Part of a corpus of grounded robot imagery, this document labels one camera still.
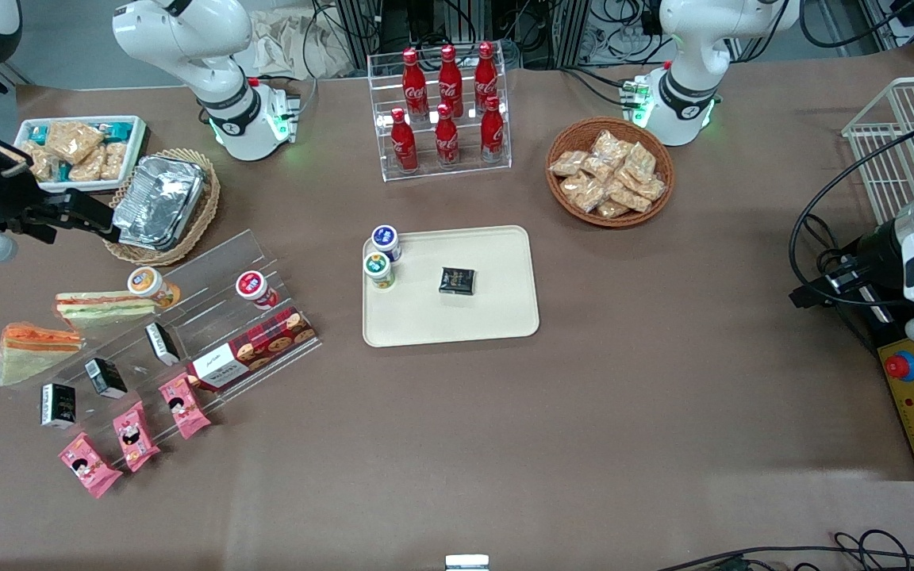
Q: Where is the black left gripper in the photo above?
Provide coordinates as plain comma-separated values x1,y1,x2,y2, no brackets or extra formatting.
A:
789,220,910,311

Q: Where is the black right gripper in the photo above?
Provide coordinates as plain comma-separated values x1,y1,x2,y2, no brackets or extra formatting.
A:
0,159,121,244

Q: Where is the triangle sandwich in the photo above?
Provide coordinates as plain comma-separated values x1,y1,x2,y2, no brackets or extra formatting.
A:
0,321,85,388
55,289,158,331

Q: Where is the white rectangular snack tray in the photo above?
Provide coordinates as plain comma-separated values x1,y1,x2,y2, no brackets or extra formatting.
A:
12,115,149,196

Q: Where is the beige plastic tray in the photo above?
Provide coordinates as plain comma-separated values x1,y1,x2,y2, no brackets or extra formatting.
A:
361,225,541,349

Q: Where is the silver foil container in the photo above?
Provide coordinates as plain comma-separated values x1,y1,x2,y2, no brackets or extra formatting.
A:
107,154,209,252

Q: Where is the orange lid gum bottle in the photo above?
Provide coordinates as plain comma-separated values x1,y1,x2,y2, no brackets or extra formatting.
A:
127,266,182,311

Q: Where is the oval tan wicker basket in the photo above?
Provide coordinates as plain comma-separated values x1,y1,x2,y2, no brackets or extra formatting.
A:
100,147,222,267

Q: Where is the clear acrylic step shelf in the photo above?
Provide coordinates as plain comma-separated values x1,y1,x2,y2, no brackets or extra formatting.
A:
27,229,324,446

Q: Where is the black tissue pack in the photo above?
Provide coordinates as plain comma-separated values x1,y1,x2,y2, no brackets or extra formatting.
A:
144,320,181,368
83,357,129,400
40,383,78,431
437,266,478,297

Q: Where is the red lid gum bottle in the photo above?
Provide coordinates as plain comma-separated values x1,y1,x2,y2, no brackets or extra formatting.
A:
235,270,280,310

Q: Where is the pink snack packet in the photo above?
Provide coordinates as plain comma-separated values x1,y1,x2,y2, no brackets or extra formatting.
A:
57,432,124,500
112,400,162,474
157,373,213,440

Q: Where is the red plaid cookie box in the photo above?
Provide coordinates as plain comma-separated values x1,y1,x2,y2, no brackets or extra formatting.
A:
186,307,320,392

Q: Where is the beige cloth bag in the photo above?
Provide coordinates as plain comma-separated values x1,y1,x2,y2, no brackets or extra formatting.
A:
247,6,356,82

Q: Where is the round brown wicker basket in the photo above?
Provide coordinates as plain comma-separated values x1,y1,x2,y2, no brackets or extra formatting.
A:
545,117,676,230

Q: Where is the green lid gum bottle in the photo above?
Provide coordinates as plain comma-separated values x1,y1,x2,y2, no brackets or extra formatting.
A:
362,252,397,291

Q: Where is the blue lid gum bottle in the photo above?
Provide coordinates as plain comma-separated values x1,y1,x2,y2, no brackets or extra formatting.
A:
371,224,404,263

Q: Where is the red cola bottle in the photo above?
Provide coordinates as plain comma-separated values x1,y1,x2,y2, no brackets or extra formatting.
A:
474,41,500,113
479,96,506,164
401,48,429,121
434,103,461,168
390,108,420,174
437,44,465,120

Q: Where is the clear acrylic bottle rack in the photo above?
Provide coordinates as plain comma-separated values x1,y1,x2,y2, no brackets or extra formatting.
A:
367,43,513,184

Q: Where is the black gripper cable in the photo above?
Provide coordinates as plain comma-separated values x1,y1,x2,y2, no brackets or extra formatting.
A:
789,125,914,312

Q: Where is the white wire basket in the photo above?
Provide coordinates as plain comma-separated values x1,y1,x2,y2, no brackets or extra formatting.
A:
841,76,914,228

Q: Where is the black floor cable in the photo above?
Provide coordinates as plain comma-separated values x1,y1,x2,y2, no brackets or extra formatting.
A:
654,529,914,571

